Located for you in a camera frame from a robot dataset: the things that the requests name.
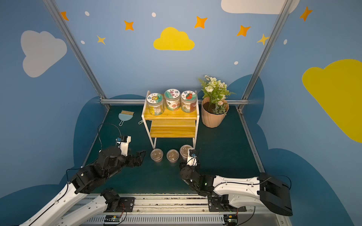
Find aluminium front rail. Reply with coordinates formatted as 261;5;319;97
56;193;292;226

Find blue dustpan brush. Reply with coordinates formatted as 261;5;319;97
118;110;134;127

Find pink flower label seed jar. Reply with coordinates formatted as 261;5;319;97
164;89;181;111

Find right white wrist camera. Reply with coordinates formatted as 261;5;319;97
186;149;197;167

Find yellow wooden two-tier shelf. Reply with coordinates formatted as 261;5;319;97
141;92;200;149

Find right aluminium frame post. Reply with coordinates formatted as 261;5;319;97
237;0;294;113

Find left aluminium frame post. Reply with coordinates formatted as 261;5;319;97
42;0;110;110

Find pink pot with flowers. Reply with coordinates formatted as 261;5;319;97
199;75;234;128

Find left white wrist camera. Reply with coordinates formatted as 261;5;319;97
116;135;132;156

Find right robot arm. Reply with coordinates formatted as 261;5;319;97
180;157;293;217

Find aluminium back frame bar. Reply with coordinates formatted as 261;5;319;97
100;98;249;105

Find aluminium frame post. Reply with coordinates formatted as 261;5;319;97
237;0;294;113
42;0;110;110

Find left green circuit board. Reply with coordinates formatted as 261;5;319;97
104;215;122;224

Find sunflower label seed jar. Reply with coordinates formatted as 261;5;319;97
146;93;165;115

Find green circuit board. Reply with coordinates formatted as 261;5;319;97
223;214;238;226
104;215;122;224

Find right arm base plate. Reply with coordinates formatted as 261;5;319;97
207;195;247;212

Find clear soil cup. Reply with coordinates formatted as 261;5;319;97
179;145;193;161
150;148;164;163
166;149;180;163

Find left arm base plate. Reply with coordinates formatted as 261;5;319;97
112;197;135;213

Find strawberry label seed jar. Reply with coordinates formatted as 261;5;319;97
181;90;197;113

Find right green circuit board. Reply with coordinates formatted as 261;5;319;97
223;214;238;226

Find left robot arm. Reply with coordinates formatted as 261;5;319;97
21;147;146;226

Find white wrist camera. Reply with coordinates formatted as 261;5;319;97
116;135;132;156
186;149;197;167

